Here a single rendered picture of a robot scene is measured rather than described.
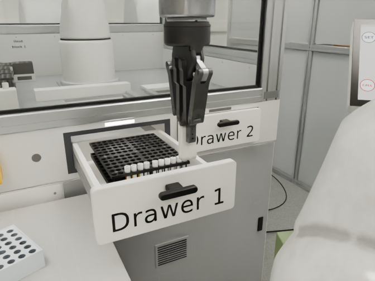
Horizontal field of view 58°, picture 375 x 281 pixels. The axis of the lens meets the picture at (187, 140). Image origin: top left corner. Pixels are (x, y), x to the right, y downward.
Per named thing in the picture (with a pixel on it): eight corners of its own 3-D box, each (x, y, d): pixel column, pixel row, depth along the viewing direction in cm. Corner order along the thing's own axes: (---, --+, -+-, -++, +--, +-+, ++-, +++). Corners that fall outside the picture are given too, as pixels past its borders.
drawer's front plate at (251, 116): (259, 140, 112) (261, 108, 108) (180, 155, 100) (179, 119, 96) (255, 139, 114) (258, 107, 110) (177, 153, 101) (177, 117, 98)
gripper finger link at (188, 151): (195, 120, 60) (196, 121, 59) (195, 156, 62) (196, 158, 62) (179, 122, 59) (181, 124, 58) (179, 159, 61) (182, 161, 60)
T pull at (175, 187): (198, 192, 62) (198, 185, 61) (160, 202, 59) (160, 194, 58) (189, 184, 65) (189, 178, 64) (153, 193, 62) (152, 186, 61)
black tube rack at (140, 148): (190, 187, 77) (190, 160, 75) (114, 204, 70) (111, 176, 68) (154, 154, 96) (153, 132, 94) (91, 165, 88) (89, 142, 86)
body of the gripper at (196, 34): (221, 19, 52) (219, 80, 55) (195, 20, 59) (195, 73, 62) (177, 20, 48) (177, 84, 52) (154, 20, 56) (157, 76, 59)
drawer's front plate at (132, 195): (234, 208, 72) (236, 160, 68) (97, 246, 60) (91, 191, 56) (229, 204, 73) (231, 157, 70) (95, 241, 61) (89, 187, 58)
